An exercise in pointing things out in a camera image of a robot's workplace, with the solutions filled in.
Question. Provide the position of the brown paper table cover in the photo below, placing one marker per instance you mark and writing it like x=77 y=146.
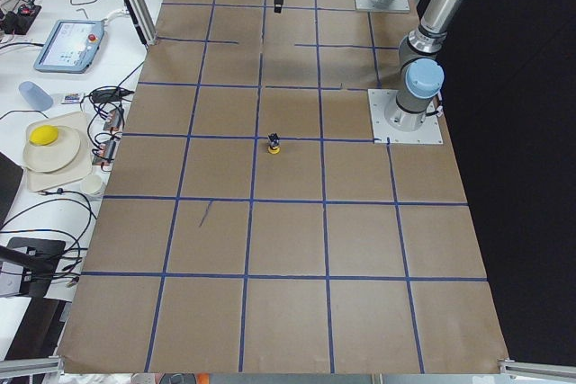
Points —
x=338 y=254

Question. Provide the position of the blue plastic cup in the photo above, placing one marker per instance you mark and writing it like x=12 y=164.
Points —
x=35 y=96

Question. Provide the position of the yellow lemon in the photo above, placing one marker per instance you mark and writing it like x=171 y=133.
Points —
x=44 y=135

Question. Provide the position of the beige tray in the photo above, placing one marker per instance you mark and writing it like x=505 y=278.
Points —
x=79 y=168

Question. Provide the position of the white paper cup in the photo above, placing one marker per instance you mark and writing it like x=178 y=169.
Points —
x=93 y=186

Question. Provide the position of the near teach pendant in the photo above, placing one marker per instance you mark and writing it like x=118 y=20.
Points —
x=71 y=47

